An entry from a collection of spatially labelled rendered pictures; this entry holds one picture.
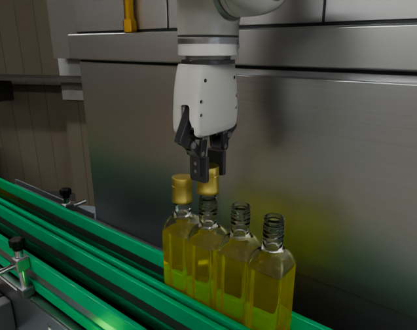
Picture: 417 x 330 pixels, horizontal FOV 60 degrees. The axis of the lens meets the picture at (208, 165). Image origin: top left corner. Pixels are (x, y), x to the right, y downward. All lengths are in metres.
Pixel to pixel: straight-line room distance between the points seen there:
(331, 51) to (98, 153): 0.68
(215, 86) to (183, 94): 0.04
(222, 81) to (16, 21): 3.56
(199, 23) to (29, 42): 3.49
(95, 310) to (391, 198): 0.50
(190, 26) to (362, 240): 0.41
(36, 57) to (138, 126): 3.06
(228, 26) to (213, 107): 0.11
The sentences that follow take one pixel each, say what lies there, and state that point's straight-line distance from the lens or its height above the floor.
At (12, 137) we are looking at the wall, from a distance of 4.26.
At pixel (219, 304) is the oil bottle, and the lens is 0.62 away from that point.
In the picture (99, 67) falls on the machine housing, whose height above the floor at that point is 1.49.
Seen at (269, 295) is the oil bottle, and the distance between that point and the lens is 0.54.
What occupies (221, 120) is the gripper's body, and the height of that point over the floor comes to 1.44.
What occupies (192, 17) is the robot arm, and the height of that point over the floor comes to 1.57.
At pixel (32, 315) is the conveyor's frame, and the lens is 0.88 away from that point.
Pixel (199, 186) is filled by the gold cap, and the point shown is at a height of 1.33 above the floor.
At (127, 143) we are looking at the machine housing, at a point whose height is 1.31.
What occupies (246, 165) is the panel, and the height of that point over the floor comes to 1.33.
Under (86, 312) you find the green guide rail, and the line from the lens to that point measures 0.72.
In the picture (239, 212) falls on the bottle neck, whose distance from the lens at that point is 0.53.
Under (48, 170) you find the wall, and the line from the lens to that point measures 4.11.
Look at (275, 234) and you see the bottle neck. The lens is 0.51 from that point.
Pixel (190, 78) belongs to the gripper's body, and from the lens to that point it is 0.49.
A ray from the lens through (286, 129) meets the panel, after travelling 0.61.
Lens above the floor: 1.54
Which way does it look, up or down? 18 degrees down
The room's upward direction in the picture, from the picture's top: straight up
